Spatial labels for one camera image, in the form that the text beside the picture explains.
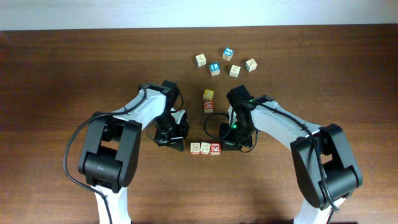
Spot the blue number five block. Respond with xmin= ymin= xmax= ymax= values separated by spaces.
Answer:
xmin=222 ymin=48 xmax=234 ymax=61

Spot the green edged wooden block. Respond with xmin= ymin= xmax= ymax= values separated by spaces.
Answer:
xmin=245 ymin=58 xmax=257 ymax=72
xmin=190 ymin=142 xmax=201 ymax=155

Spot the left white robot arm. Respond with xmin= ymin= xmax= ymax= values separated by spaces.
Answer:
xmin=78 ymin=80 xmax=189 ymax=223

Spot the plain wooden block far left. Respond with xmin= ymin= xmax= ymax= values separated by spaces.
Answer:
xmin=195 ymin=54 xmax=206 ymax=67

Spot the yellow wooden block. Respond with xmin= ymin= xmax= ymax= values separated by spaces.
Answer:
xmin=203 ymin=89 xmax=214 ymax=101

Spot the blue letter L block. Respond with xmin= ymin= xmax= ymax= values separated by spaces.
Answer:
xmin=209 ymin=63 xmax=221 ymax=76

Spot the plain wooden block centre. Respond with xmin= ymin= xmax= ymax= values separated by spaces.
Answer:
xmin=229 ymin=65 xmax=241 ymax=78

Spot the red letter U block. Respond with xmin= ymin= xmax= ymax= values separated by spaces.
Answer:
xmin=204 ymin=101 xmax=214 ymax=113

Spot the red letter E block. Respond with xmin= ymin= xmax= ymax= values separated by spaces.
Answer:
xmin=210 ymin=143 xmax=221 ymax=155

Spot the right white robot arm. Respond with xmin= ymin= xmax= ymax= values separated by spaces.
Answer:
xmin=219 ymin=85 xmax=363 ymax=223

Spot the plain wooden picture block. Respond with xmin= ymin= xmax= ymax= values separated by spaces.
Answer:
xmin=200 ymin=142 xmax=211 ymax=154

